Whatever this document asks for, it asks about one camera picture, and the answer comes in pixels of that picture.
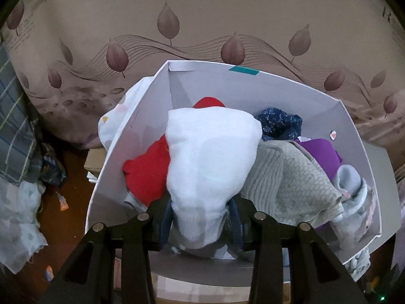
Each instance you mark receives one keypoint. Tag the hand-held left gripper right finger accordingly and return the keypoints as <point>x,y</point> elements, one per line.
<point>236,224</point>

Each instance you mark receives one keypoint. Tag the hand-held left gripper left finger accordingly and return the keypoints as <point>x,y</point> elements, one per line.
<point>166,228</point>

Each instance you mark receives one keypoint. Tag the red knit underwear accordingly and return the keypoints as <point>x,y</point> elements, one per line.
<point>148,171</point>

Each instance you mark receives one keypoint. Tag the white underwear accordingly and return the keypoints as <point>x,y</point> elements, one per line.
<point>208,158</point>

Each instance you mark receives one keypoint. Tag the white cardboard drawer box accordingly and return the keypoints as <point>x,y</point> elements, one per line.
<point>253,91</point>

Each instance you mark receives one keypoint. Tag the grey patterned underwear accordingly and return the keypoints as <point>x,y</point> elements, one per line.
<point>294,183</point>

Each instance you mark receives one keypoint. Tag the navy floral underwear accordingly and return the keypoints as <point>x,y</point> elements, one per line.
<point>278,125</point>

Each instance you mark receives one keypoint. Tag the purple underwear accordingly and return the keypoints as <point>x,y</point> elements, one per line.
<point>322,155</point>

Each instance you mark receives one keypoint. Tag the small cardboard box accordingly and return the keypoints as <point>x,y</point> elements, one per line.
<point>95,161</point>

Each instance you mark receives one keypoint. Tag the orange snack wrapper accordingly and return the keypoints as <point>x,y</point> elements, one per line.
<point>62,202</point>

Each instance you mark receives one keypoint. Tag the white cloth with coloured shapes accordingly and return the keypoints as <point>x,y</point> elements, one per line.
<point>110,126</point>

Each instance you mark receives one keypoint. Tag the light grey printed garment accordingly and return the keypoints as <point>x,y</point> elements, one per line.
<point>351,196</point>

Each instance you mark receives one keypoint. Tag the small blue orange wrapper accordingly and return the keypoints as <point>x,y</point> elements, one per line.
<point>49,272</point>

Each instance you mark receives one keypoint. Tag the grey knit cloth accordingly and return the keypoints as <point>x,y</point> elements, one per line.
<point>357,262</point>

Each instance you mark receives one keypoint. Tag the dark printed packet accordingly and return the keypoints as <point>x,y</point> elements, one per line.
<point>52,167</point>

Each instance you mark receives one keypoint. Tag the white sheer patterned cloth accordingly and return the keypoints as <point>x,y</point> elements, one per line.
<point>19,228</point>

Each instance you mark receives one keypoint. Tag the small yellow object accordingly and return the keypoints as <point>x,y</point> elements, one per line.
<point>374,283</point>

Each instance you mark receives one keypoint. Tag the grey plaid cloth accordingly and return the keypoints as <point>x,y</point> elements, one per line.
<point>15,117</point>

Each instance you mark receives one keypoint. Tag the beige leaf-print curtain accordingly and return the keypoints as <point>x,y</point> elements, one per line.
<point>202,12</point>

